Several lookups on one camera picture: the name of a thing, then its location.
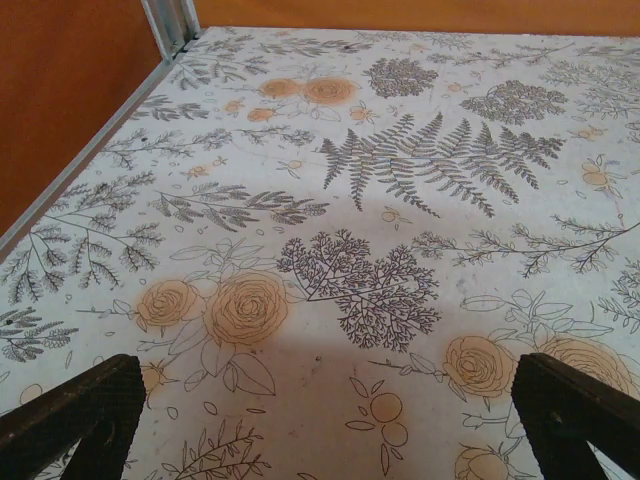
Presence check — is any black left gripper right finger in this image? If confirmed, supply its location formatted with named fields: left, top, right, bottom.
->
left=511, top=352, right=640, bottom=480

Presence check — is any aluminium frame post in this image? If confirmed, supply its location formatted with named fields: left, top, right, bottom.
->
left=140, top=0, right=202, bottom=62

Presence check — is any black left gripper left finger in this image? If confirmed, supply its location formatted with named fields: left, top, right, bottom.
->
left=0, top=353, right=147, bottom=480

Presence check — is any aluminium frame rail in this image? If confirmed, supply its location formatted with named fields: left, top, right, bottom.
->
left=0, top=54, right=177, bottom=254

